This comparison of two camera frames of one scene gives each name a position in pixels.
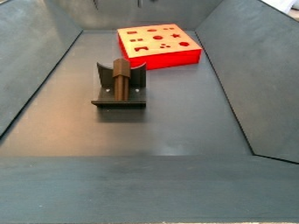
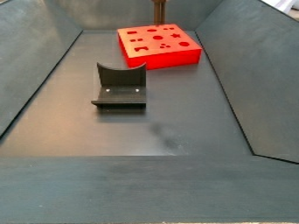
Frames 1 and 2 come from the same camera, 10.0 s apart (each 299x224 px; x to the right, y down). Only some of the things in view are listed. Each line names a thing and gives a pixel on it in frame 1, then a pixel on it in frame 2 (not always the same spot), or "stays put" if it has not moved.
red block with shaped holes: x=158 y=46 stays put
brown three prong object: x=122 y=73 -> x=159 y=14
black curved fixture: x=136 y=88 stays put
